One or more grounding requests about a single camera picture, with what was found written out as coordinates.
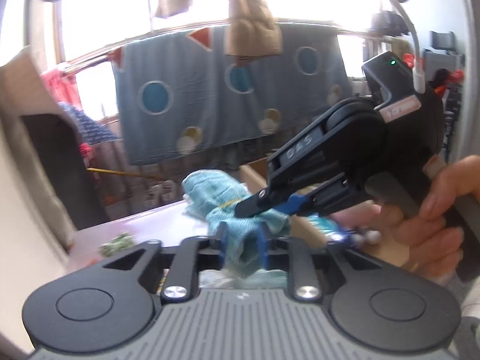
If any white tied plastic bag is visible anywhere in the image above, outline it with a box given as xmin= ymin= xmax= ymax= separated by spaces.
xmin=199 ymin=269 xmax=288 ymax=289

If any beige curtain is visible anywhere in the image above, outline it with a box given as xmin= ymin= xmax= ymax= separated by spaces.
xmin=0 ymin=48 xmax=110 ymax=248

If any blue patterned hanging sheet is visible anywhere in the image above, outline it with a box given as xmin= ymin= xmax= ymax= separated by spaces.
xmin=114 ymin=23 xmax=352 ymax=166

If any yellow broom handle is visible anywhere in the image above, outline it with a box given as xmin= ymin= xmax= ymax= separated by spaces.
xmin=86 ymin=167 xmax=165 ymax=181

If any white cable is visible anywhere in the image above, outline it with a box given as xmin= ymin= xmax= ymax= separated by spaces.
xmin=381 ymin=0 xmax=427 ymax=95

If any teal checkered towel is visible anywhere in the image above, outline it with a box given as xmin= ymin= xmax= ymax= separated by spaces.
xmin=181 ymin=168 xmax=294 ymax=278

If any pair of slippers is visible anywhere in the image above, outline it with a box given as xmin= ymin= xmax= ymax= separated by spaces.
xmin=145 ymin=180 xmax=177 ymax=205

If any person right hand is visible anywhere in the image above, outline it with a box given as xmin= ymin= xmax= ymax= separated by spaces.
xmin=330 ymin=155 xmax=479 ymax=284

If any cardboard box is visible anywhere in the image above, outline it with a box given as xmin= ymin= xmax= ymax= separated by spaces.
xmin=240 ymin=158 xmax=409 ymax=267

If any brown hanging garment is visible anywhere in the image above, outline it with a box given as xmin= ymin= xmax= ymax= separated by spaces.
xmin=224 ymin=0 xmax=283 ymax=67

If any green tie-dye scrunchie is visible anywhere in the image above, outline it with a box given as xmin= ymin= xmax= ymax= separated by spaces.
xmin=98 ymin=232 xmax=135 ymax=258

